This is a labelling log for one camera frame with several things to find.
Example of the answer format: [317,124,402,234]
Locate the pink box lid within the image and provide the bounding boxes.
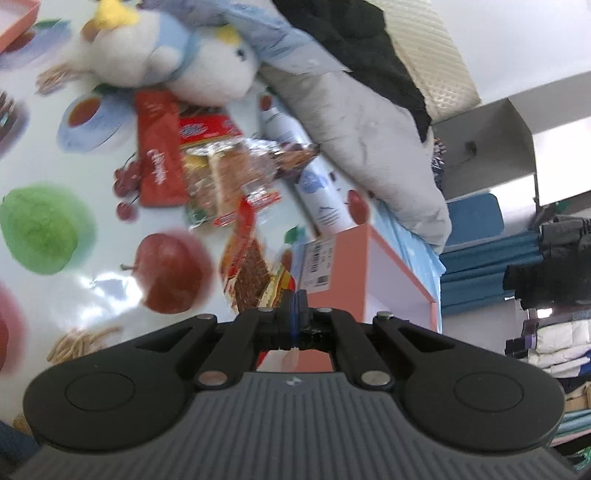
[0,0,41,54]

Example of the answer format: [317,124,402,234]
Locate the black hanging coat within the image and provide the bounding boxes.
[503,258,591,310]

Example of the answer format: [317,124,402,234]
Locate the blue covered chair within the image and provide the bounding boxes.
[445,193,504,247]

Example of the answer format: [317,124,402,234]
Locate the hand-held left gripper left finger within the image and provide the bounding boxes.
[124,292,296,389]

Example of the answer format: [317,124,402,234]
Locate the grey white wall cabinet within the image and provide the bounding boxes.
[431,71,591,208]

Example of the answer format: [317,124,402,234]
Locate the stack of folded clothes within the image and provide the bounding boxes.
[505,307,591,457]

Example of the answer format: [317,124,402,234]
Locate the green yellow snack packet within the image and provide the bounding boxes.
[219,231,298,315]

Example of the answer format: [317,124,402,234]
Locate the white spray bottle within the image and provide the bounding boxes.
[259,95,370,238]

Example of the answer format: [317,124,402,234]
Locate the red orange snack packet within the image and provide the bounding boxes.
[178,113,243,144]

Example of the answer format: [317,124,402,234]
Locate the dark red snack packet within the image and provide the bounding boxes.
[135,90,190,207]

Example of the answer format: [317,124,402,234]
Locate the fruit printed sheet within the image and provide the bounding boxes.
[0,0,384,444]

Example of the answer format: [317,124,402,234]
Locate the white blue plush toy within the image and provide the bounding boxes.
[65,0,259,104]

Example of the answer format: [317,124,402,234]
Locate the large black garment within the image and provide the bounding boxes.
[272,0,432,144]

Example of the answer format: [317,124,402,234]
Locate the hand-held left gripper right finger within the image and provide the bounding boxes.
[295,291,462,389]

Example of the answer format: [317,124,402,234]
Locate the blue curtain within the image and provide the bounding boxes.
[438,231,543,317]

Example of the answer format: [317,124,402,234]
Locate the pink cardboard box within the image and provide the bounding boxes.
[291,224,441,374]

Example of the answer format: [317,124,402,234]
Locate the brown meat snack packet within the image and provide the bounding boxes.
[245,136,321,183]

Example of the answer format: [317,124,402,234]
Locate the grey blanket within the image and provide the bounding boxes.
[203,0,453,254]

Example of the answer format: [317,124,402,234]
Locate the cream quilted headboard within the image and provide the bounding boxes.
[374,0,483,123]

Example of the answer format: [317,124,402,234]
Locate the clear packet orange sticks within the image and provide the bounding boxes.
[182,138,282,227]

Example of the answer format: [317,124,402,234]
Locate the grey hanging garment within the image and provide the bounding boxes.
[538,215,591,264]

